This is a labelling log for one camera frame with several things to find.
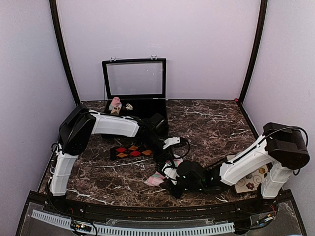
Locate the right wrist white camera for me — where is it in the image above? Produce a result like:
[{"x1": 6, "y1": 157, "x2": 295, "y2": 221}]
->
[{"x1": 166, "y1": 169, "x2": 177, "y2": 185}]

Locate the black frame post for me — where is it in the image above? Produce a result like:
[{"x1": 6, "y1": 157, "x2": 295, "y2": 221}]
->
[
  {"x1": 49, "y1": 0, "x2": 81, "y2": 105},
  {"x1": 238, "y1": 0, "x2": 268, "y2": 107}
]

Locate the wrist white camera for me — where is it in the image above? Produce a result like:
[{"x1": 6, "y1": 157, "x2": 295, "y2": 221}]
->
[
  {"x1": 166, "y1": 169, "x2": 177, "y2": 185},
  {"x1": 163, "y1": 137, "x2": 187, "y2": 149}
]

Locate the left black frame post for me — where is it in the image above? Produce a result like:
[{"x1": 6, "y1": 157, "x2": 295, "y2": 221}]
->
[{"x1": 49, "y1": 0, "x2": 81, "y2": 105}]

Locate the floral patterned mat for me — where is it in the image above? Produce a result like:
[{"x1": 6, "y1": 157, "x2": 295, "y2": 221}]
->
[{"x1": 227, "y1": 165, "x2": 269, "y2": 194}]

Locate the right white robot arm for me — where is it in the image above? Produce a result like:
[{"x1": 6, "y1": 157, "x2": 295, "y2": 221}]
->
[{"x1": 157, "y1": 122, "x2": 310, "y2": 213}]

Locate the pink patterned sock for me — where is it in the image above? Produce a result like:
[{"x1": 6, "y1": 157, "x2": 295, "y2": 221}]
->
[{"x1": 144, "y1": 158, "x2": 183, "y2": 186}]

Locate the white slotted cable duct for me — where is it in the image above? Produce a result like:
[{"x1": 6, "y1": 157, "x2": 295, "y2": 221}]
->
[{"x1": 31, "y1": 210, "x2": 235, "y2": 236}]

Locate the small white ring object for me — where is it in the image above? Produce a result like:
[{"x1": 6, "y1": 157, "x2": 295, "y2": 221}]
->
[{"x1": 126, "y1": 103, "x2": 133, "y2": 111}]

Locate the right black frame post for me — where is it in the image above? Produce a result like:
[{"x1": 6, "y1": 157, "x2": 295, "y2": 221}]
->
[{"x1": 238, "y1": 0, "x2": 268, "y2": 107}]

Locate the black front rail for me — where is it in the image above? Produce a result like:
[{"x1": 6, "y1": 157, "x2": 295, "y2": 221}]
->
[{"x1": 24, "y1": 190, "x2": 298, "y2": 222}]

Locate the black argyle sock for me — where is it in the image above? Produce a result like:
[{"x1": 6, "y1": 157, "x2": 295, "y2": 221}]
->
[{"x1": 110, "y1": 145, "x2": 152, "y2": 161}]

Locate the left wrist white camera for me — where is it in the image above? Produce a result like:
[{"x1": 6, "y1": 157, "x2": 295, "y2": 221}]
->
[{"x1": 163, "y1": 137, "x2": 187, "y2": 149}]

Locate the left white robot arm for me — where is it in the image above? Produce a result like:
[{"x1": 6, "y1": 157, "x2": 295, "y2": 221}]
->
[{"x1": 49, "y1": 104, "x2": 180, "y2": 214}]

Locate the small circuit board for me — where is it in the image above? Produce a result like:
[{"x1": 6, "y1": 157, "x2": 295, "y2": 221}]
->
[{"x1": 70, "y1": 221, "x2": 92, "y2": 233}]

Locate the rolled pink sock in box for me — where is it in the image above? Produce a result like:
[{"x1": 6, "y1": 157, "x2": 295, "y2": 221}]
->
[{"x1": 109, "y1": 97, "x2": 122, "y2": 116}]

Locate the black display box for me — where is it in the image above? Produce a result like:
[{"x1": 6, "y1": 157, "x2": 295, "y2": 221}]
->
[{"x1": 101, "y1": 58, "x2": 168, "y2": 122}]

